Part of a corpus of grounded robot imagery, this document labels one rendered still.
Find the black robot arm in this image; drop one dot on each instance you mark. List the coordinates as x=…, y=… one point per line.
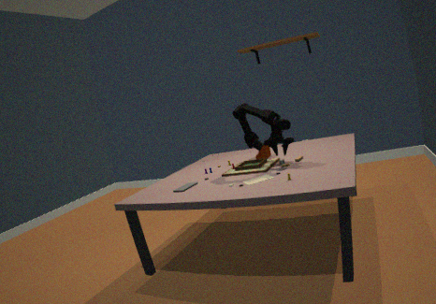
x=267, y=116

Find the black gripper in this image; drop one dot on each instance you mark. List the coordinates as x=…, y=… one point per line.
x=285, y=142

